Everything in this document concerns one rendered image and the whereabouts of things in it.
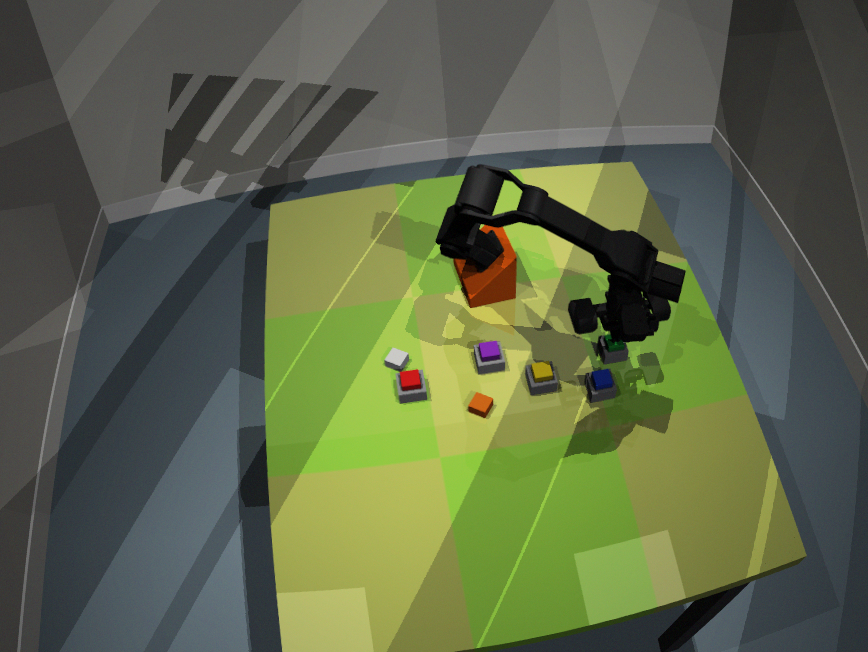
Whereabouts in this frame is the white block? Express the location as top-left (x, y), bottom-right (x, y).
top-left (384, 348), bottom-right (409, 372)

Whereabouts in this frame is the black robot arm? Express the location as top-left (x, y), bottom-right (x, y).
top-left (435, 164), bottom-right (686, 343)

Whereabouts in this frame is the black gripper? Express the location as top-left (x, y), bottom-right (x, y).
top-left (568, 275), bottom-right (671, 343)

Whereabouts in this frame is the green button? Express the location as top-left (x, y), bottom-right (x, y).
top-left (597, 335), bottom-right (629, 364)

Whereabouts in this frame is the purple button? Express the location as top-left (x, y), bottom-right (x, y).
top-left (474, 341), bottom-right (505, 375)

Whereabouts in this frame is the red button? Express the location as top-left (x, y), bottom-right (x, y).
top-left (395, 370), bottom-right (427, 404)

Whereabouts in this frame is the blue button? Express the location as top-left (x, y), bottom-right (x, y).
top-left (584, 369), bottom-right (617, 403)

